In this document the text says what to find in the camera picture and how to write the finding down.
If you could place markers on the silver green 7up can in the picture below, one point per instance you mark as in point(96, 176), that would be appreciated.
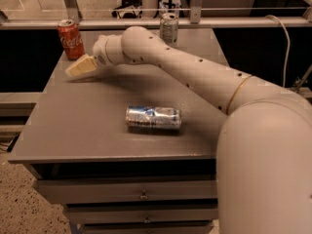
point(169, 28)

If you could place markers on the bottom grey drawer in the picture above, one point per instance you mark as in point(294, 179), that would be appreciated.
point(162, 228)

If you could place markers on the red coke can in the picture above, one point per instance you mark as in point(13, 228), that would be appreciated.
point(70, 38)

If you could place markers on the black office chair base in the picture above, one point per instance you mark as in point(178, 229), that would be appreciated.
point(130, 9)

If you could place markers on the grey drawer cabinet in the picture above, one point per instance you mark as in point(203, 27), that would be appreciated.
point(77, 130)

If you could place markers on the grey drawer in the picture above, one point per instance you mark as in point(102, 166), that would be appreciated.
point(143, 213)
point(127, 189)
point(162, 228)

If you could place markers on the crushed blue silver can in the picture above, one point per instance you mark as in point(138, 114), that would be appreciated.
point(150, 117)

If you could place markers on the metal railing frame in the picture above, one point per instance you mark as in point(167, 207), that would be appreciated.
point(95, 14)

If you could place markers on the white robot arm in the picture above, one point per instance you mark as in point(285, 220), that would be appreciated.
point(264, 149)

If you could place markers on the top grey drawer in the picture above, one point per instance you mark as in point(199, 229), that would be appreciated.
point(127, 189)

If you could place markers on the middle grey drawer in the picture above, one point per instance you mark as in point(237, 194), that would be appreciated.
point(143, 213)

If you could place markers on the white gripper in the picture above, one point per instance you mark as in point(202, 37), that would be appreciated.
point(99, 53)

